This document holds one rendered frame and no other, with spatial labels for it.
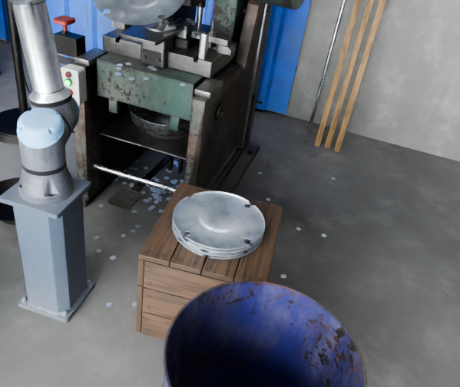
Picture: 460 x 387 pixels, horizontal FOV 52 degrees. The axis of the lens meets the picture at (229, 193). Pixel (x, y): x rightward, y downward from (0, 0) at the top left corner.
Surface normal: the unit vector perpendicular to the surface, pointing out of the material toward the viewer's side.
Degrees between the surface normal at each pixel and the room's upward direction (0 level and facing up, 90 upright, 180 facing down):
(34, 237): 90
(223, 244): 0
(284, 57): 90
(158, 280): 90
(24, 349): 0
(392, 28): 90
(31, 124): 8
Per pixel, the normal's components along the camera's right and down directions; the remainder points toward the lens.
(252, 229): 0.14, -0.81
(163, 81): -0.31, 0.51
